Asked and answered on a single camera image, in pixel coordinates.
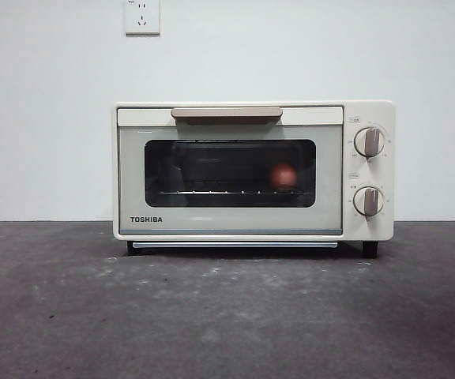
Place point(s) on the brown egg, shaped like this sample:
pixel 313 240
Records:
pixel 283 175

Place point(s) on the silver oven crumb tray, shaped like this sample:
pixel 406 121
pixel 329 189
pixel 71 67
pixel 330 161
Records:
pixel 231 245

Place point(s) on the beige oven control knob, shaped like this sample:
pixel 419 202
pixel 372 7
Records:
pixel 368 201
pixel 369 142

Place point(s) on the cream Toshiba toaster oven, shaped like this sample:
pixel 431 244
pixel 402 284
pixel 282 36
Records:
pixel 365 233

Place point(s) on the white wall power socket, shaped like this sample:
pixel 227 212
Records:
pixel 142 17

